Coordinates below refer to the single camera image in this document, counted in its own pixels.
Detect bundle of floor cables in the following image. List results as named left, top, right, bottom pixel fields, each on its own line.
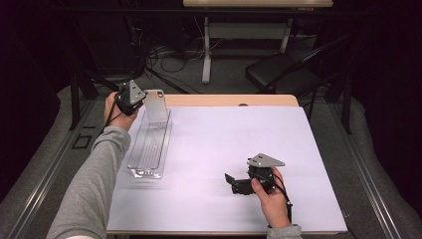
left=125, top=16, right=207, bottom=78

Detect clear plastic container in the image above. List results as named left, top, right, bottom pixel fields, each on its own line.
left=126, top=108, right=174, bottom=180

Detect desk with white legs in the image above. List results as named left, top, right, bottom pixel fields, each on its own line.
left=182, top=0, right=334, bottom=85

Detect white table sheet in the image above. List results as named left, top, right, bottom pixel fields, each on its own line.
left=105, top=105, right=348, bottom=233

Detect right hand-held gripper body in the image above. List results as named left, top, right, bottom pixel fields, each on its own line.
left=232, top=152, right=287, bottom=196

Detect person's right hand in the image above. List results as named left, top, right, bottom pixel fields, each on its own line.
left=251, top=166, right=292, bottom=229

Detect aluminium floor rail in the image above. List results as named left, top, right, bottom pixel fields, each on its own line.
left=6, top=99, right=98, bottom=239
left=326, top=103, right=404, bottom=239

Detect black square floor frame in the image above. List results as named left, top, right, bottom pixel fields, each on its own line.
left=72, top=133, right=94, bottom=150

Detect right hand-held gripper cable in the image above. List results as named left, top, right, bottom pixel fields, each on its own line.
left=272, top=172, right=294, bottom=224

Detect black folding chair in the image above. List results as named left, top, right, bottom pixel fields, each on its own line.
left=245, top=34, right=352, bottom=120

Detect translucent phone case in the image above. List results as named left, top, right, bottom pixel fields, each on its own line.
left=142, top=89, right=169, bottom=124

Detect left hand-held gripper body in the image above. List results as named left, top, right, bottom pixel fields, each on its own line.
left=115, top=79, right=147, bottom=117

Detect black metal stand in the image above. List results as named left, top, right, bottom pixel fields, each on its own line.
left=68, top=16, right=130, bottom=131

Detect hand-held gripper cable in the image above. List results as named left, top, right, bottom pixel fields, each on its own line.
left=272, top=172, right=294, bottom=224
left=99, top=87, right=126, bottom=134

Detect person's left hand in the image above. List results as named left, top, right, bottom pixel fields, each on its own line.
left=104, top=92, right=140, bottom=130

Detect left hand-held gripper cable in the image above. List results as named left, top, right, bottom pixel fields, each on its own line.
left=99, top=87, right=126, bottom=134

